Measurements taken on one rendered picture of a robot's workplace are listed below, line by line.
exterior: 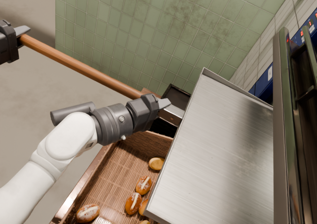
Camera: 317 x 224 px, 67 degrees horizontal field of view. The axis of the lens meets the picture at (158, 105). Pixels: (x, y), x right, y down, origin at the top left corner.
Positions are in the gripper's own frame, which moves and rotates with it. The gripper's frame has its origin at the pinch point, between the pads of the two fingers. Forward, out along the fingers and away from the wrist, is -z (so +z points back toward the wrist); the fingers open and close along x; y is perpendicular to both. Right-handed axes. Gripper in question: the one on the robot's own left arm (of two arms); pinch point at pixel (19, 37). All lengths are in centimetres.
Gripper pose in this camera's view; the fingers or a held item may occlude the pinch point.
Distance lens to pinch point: 80.7
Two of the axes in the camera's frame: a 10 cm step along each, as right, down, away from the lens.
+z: -4.4, 5.5, -7.1
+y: 8.4, 5.2, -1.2
